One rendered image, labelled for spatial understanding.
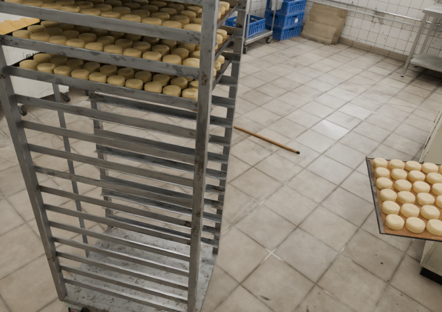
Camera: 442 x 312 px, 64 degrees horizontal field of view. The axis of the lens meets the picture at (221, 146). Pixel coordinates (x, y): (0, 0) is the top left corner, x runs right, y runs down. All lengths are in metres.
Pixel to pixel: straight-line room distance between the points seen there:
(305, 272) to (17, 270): 1.57
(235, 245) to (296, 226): 0.45
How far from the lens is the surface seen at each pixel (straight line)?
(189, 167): 1.61
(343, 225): 2.54
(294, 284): 2.11
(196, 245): 1.24
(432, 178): 1.41
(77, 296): 1.87
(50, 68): 1.18
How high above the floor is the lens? 1.67
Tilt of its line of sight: 34 degrees down
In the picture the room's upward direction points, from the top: 6 degrees clockwise
